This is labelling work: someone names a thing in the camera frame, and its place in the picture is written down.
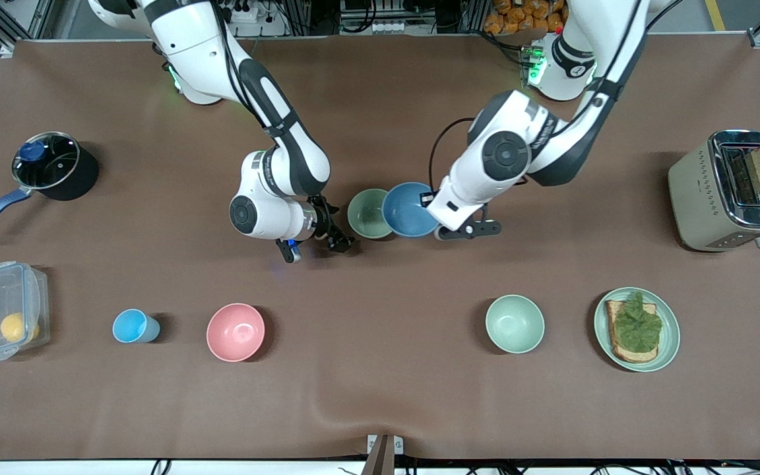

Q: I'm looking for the blue bowl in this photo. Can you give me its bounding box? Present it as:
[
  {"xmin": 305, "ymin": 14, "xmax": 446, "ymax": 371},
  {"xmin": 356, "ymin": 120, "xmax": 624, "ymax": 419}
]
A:
[{"xmin": 381, "ymin": 181, "xmax": 441, "ymax": 238}]

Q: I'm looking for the blue cup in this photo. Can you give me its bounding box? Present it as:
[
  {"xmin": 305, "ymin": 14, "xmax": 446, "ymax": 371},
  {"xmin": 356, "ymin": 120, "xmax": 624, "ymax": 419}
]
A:
[{"xmin": 112, "ymin": 308, "xmax": 161, "ymax": 344}]

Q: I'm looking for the yellow lemon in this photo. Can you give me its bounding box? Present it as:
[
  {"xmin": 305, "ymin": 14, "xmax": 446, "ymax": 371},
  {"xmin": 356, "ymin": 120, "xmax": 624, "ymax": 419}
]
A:
[{"xmin": 0, "ymin": 312, "xmax": 41, "ymax": 344}]

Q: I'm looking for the toasted bread slice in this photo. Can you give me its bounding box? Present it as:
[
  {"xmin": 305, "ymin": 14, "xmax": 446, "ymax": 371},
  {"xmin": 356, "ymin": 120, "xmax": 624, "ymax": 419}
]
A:
[{"xmin": 604, "ymin": 300, "xmax": 659, "ymax": 364}]

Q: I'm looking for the black pot blue handle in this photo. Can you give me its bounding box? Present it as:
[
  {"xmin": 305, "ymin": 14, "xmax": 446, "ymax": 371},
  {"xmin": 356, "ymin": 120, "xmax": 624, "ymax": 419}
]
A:
[{"xmin": 0, "ymin": 131, "xmax": 100, "ymax": 239}]

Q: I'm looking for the pale mint bowl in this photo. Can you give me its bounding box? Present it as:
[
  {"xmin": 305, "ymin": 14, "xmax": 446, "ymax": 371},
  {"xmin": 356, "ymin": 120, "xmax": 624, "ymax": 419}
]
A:
[{"xmin": 485, "ymin": 294, "xmax": 546, "ymax": 355}]

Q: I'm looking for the green lettuce leaf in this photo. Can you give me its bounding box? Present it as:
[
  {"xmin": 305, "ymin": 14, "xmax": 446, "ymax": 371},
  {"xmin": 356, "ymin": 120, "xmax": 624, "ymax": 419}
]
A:
[{"xmin": 614, "ymin": 292, "xmax": 663, "ymax": 352}]

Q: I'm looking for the pink bowl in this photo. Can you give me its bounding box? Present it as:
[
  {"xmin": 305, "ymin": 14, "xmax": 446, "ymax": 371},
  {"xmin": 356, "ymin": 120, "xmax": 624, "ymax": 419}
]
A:
[{"xmin": 206, "ymin": 303, "xmax": 267, "ymax": 363}]

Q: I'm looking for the large white power strip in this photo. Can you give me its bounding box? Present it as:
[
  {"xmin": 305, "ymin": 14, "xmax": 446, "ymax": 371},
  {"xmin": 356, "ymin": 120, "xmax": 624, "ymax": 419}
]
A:
[{"xmin": 225, "ymin": 0, "xmax": 269, "ymax": 24}]

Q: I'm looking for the metal table clamp bracket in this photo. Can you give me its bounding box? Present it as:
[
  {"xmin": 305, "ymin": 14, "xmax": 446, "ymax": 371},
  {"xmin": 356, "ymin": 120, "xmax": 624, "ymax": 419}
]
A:
[{"xmin": 365, "ymin": 433, "xmax": 404, "ymax": 475}]

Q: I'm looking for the green plate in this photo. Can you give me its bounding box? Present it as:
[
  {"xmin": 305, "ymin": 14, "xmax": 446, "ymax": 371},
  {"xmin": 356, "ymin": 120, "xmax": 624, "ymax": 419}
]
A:
[{"xmin": 594, "ymin": 287, "xmax": 681, "ymax": 373}]

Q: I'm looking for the glass pot lid blue knob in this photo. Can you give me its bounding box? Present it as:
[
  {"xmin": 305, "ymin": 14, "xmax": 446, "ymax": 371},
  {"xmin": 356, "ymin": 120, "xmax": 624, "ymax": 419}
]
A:
[{"xmin": 13, "ymin": 132, "xmax": 82, "ymax": 191}]

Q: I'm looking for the orange snack bag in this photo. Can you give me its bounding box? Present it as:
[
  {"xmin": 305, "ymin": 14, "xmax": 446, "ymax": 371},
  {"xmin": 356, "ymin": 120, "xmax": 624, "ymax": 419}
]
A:
[{"xmin": 484, "ymin": 0, "xmax": 565, "ymax": 35}]

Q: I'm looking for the beige chrome toaster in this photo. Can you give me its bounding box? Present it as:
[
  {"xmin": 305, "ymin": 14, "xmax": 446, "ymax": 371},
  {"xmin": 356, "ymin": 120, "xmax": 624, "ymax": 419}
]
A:
[{"xmin": 668, "ymin": 129, "xmax": 760, "ymax": 253}]

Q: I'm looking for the sage green bowl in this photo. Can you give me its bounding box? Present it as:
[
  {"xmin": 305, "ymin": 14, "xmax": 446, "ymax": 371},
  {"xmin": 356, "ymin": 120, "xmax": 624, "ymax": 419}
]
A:
[{"xmin": 346, "ymin": 188, "xmax": 394, "ymax": 239}]

